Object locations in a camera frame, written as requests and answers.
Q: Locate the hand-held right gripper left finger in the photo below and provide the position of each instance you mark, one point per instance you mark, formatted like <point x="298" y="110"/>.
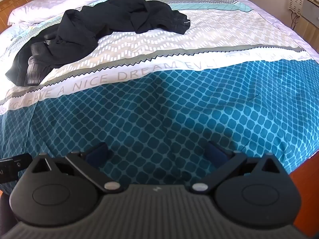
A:
<point x="97" y="153"/>

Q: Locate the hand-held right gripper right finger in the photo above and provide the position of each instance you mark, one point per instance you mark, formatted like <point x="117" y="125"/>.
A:
<point x="215" y="154"/>

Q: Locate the black pants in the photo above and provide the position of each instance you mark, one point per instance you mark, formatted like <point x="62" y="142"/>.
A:
<point x="74" y="27"/>

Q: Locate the teal and beige patterned quilt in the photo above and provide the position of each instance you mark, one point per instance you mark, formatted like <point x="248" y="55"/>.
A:
<point x="159" y="104"/>

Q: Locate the wooden bedside cabinet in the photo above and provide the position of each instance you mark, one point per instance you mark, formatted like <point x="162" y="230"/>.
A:
<point x="309" y="29"/>

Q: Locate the wooden woven headboard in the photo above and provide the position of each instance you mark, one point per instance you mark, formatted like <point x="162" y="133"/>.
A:
<point x="10" y="7"/>

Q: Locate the white power strip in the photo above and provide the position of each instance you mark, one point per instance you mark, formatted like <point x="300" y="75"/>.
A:
<point x="296" y="3"/>

